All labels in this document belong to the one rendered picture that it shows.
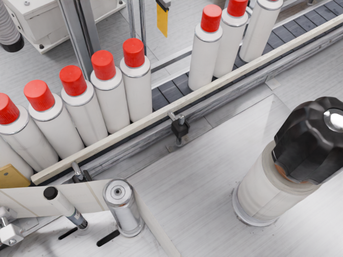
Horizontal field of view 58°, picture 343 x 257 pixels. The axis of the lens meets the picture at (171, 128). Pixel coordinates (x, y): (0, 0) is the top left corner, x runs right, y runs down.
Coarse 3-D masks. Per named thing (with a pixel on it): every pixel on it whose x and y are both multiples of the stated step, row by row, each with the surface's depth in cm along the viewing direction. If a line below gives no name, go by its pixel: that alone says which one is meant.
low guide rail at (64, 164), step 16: (320, 32) 76; (288, 48) 72; (256, 64) 69; (224, 80) 66; (192, 96) 64; (160, 112) 62; (128, 128) 59; (96, 144) 58; (112, 144) 60; (64, 160) 56; (80, 160) 57; (32, 176) 54; (48, 176) 55
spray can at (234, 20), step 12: (240, 0) 53; (228, 12) 56; (240, 12) 55; (228, 24) 57; (240, 24) 57; (228, 36) 59; (240, 36) 60; (228, 48) 62; (216, 60) 66; (228, 60) 65; (216, 72) 69; (228, 72) 69
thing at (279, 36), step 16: (336, 0) 86; (304, 16) 82; (320, 16) 82; (336, 16) 82; (272, 32) 79; (288, 32) 79; (304, 32) 79; (272, 48) 76; (240, 64) 73; (176, 80) 70; (240, 80) 72; (160, 96) 68; (176, 96) 68; (208, 96) 68; (176, 112) 66; (144, 128) 64
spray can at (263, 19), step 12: (264, 0) 59; (276, 0) 58; (252, 12) 64; (264, 12) 60; (276, 12) 60; (252, 24) 64; (264, 24) 62; (252, 36) 66; (264, 36) 65; (240, 48) 73; (252, 48) 69; (252, 60) 72
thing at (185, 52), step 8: (288, 0) 72; (296, 0) 72; (304, 0) 74; (248, 24) 68; (184, 48) 64; (168, 56) 63; (176, 56) 63; (184, 56) 64; (152, 64) 61; (160, 64) 61; (168, 64) 63; (152, 72) 62
